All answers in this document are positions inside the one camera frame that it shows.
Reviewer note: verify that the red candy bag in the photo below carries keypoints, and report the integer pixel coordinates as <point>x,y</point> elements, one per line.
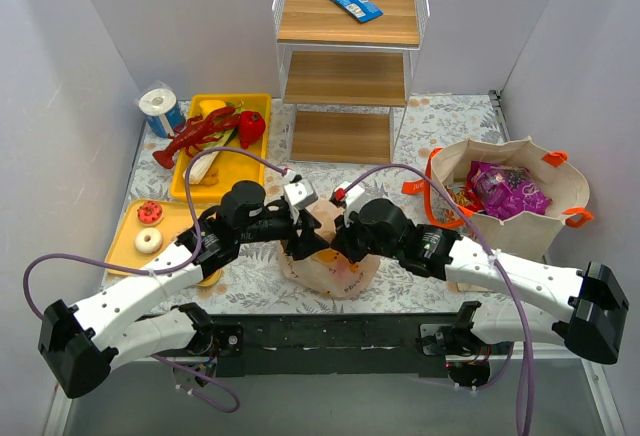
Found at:
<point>463,193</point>

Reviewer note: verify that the blue snack packet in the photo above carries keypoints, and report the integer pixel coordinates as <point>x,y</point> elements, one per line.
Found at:
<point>362,11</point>

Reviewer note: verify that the purple snack bag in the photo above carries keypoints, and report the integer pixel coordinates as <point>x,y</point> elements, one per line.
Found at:
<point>506,191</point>

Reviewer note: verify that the blue wrapped paper roll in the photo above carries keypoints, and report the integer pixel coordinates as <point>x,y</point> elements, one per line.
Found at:
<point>159,105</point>

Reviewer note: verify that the yellow vegetable bin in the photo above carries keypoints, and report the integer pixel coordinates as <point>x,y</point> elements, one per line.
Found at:
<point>232,167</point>

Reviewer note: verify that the red frosted donut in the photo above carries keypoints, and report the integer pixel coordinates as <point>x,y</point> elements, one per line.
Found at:
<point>150,213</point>

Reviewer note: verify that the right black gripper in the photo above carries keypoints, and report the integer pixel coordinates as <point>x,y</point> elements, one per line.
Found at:
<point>344,235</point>

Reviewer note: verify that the white ring donut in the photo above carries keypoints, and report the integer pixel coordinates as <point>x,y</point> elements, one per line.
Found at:
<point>148,241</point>

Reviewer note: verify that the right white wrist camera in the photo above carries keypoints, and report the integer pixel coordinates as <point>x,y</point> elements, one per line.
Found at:
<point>351,198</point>

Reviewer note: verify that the yellow flat tray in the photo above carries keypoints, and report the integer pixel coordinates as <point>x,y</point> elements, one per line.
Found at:
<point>176,218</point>

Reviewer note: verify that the beige canvas tote bag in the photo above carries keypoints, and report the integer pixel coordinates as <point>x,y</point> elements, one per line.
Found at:
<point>527,235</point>

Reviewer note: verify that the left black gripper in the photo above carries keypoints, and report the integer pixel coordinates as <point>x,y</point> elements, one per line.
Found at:
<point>304,229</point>

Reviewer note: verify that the floral table mat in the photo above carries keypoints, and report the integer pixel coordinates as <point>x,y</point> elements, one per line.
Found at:
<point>255,283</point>

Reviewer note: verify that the white leek stalk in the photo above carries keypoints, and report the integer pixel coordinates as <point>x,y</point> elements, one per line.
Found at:
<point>202,166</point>

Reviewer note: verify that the white wire wooden shelf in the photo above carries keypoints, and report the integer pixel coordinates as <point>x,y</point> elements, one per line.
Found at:
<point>345,79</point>

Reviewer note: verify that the banana print plastic bag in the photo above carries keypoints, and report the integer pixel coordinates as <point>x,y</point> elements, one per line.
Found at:
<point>330,273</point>

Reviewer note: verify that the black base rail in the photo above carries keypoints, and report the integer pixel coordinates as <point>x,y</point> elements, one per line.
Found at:
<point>323,344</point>

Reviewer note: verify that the red toy lobster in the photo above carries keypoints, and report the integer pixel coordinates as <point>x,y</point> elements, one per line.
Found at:
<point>197,132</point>

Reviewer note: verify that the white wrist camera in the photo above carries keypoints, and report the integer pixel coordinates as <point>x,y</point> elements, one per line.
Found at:
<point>298,193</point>
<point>351,198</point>

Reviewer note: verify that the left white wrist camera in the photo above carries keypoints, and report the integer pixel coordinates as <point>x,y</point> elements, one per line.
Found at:
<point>298,193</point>

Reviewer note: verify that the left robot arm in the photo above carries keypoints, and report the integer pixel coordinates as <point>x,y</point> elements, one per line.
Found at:
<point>83,343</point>

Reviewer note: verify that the red bell pepper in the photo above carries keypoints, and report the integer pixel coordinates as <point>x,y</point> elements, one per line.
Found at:
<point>251,128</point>

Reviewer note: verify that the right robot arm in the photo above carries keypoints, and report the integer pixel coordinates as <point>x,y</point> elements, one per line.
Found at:
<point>582,310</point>

